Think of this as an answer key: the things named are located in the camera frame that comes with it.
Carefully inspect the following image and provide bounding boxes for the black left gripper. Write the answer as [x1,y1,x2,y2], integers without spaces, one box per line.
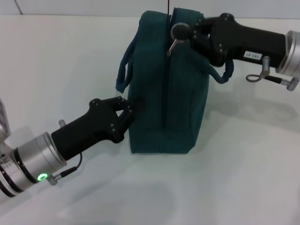
[51,96,145,161]

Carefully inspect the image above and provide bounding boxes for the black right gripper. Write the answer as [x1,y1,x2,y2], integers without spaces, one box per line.
[189,13,293,69]

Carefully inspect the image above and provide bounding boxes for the metal zipper pull ring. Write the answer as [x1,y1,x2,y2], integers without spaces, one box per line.
[167,22,192,57]

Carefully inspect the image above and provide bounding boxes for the dark teal fabric lunch bag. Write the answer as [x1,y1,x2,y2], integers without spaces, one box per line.
[115,7,234,155]

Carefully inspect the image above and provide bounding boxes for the right arm cable with plug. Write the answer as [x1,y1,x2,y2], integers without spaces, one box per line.
[245,56,300,91]

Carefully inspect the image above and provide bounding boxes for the arm cable with plug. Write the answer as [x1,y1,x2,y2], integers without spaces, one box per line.
[245,56,300,91]
[47,152,83,186]

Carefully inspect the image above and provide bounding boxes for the left arm cable with plug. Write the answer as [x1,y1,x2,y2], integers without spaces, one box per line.
[47,152,83,186]

